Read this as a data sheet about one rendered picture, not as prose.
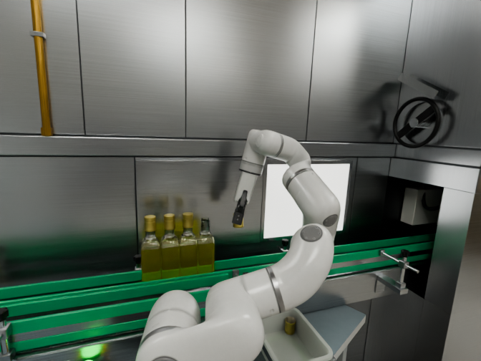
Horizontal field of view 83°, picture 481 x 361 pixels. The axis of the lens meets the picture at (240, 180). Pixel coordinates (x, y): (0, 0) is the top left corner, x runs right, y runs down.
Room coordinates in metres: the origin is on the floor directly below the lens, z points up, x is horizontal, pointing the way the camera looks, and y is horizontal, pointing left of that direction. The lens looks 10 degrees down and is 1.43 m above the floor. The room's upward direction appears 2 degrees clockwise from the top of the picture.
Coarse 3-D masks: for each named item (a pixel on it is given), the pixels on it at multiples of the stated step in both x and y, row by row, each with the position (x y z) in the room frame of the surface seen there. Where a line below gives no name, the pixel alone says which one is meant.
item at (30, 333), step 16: (112, 304) 0.65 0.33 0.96; (128, 304) 0.65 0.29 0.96; (144, 304) 0.67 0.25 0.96; (16, 320) 0.58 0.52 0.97; (32, 320) 0.58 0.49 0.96; (48, 320) 0.59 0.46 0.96; (64, 320) 0.60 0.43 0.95; (80, 320) 0.61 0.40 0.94; (96, 320) 0.63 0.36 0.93; (112, 320) 0.64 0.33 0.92; (128, 320) 0.66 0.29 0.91; (144, 320) 0.67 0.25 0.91; (16, 336) 0.57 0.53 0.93; (32, 336) 0.58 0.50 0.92; (48, 336) 0.59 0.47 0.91; (64, 336) 0.60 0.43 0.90; (80, 336) 0.61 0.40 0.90; (96, 336) 0.63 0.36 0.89
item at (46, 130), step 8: (32, 0) 0.83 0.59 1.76; (32, 8) 0.83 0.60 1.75; (32, 16) 0.83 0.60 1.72; (40, 16) 0.84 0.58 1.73; (32, 24) 0.83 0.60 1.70; (40, 24) 0.83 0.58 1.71; (32, 32) 0.82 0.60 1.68; (40, 32) 0.83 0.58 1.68; (40, 40) 0.83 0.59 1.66; (40, 48) 0.83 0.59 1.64; (40, 56) 0.83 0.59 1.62; (40, 64) 0.83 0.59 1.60; (40, 72) 0.83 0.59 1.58; (40, 80) 0.83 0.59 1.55; (40, 88) 0.83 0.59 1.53; (40, 96) 0.83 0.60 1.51; (40, 104) 0.83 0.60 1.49; (48, 104) 0.84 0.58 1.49; (48, 112) 0.83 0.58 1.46; (48, 120) 0.83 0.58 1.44; (48, 128) 0.83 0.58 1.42
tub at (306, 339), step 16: (272, 320) 0.81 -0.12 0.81; (304, 320) 0.78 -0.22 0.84; (272, 336) 0.79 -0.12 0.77; (288, 336) 0.79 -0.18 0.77; (304, 336) 0.76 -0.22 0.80; (320, 336) 0.71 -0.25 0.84; (272, 352) 0.64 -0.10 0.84; (288, 352) 0.72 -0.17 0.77; (304, 352) 0.72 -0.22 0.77; (320, 352) 0.69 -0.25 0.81
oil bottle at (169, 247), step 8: (160, 240) 0.82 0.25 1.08; (168, 240) 0.80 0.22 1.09; (176, 240) 0.81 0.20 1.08; (160, 248) 0.81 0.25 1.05; (168, 248) 0.79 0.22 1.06; (176, 248) 0.80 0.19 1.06; (160, 256) 0.82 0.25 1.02; (168, 256) 0.79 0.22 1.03; (176, 256) 0.80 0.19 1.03; (160, 264) 0.83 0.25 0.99; (168, 264) 0.79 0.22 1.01; (176, 264) 0.80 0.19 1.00; (168, 272) 0.79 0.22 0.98; (176, 272) 0.80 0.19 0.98
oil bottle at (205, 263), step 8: (200, 232) 0.86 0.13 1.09; (200, 240) 0.83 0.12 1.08; (208, 240) 0.84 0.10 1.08; (200, 248) 0.82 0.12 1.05; (208, 248) 0.83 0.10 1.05; (200, 256) 0.82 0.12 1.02; (208, 256) 0.83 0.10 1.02; (200, 264) 0.83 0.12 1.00; (208, 264) 0.83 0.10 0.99; (200, 272) 0.83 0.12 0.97
